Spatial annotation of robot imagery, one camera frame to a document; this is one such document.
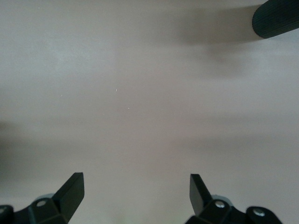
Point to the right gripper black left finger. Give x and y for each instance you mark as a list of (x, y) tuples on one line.
[(70, 198)]

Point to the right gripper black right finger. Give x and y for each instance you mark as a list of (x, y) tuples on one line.
[(201, 200)]

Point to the black ribbed cylinder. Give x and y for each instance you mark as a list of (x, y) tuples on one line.
[(275, 18)]

